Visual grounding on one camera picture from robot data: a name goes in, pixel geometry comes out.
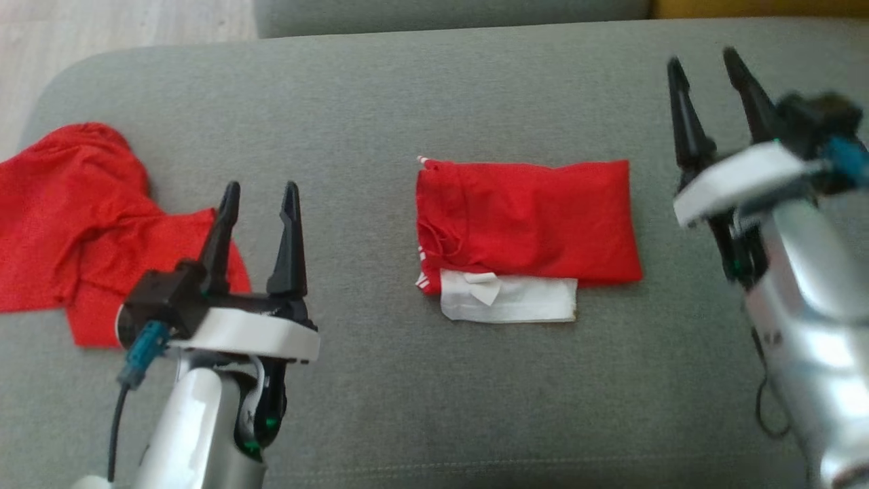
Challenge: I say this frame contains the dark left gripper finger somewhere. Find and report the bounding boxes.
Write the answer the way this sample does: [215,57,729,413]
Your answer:
[266,181,308,300]
[199,181,242,296]

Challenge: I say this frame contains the grey sofa back cushion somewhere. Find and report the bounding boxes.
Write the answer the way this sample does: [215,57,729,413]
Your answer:
[253,0,653,40]

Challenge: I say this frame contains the yellow pillow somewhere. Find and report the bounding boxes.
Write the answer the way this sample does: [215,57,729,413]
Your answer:
[650,0,869,20]

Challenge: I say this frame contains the grey sofa seat cushion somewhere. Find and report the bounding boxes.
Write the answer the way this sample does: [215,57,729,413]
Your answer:
[0,17,869,489]

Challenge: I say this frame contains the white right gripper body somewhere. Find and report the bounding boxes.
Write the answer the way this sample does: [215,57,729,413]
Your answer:
[673,141,833,229]

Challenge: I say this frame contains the red mesh shorts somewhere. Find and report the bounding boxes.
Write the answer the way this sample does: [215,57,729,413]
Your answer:
[0,122,253,349]

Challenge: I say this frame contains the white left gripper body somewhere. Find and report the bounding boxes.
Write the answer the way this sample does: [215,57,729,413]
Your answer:
[170,294,322,365]

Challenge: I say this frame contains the red jersey with white sleeves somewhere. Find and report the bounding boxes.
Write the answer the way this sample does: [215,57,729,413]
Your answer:
[414,156,644,325]

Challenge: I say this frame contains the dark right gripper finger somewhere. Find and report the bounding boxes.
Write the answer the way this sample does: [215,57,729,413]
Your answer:
[667,56,718,188]
[723,46,789,145]

